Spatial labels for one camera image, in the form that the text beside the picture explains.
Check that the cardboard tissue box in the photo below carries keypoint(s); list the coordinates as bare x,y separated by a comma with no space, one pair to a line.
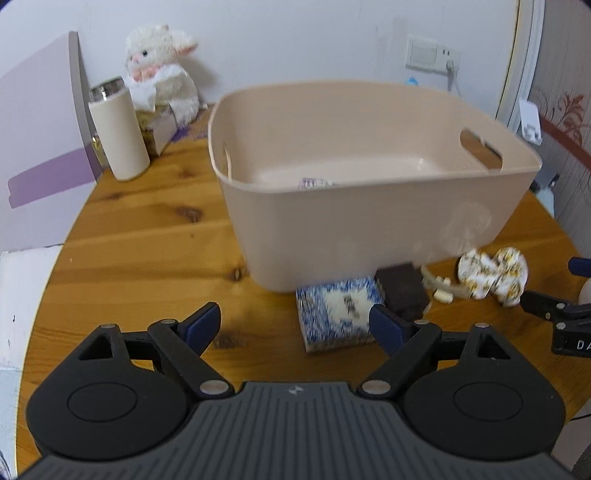
159,129

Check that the white wall switch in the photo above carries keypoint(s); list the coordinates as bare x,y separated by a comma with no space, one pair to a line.
421,53

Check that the purple white board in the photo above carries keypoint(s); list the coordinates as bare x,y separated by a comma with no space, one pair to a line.
41,152

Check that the beige plastic basket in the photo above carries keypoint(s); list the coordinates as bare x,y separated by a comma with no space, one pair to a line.
369,217

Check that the white wall socket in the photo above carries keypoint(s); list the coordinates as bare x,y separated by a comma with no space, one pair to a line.
447,59

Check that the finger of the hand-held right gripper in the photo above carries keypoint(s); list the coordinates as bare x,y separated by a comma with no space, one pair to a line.
581,266
545,305

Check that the white door frame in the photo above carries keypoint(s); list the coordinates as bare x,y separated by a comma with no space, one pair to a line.
519,60

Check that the blue white tissue pack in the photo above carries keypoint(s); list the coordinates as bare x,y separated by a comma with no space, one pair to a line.
334,318

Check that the white thermos bottle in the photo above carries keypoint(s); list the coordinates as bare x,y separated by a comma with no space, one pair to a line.
121,136

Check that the white plush sheep toy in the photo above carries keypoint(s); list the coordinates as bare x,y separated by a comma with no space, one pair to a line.
168,69

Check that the clear white plastic clip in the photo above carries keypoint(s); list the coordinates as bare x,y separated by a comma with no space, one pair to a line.
443,291

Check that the small purple white packet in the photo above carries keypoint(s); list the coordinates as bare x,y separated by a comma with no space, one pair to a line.
316,182

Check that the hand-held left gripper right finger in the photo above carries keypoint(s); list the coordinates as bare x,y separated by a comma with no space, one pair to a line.
385,325

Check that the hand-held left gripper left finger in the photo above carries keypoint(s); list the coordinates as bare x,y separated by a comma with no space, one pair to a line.
203,325

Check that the dark brown sponge block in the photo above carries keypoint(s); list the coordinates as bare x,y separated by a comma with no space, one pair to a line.
404,290

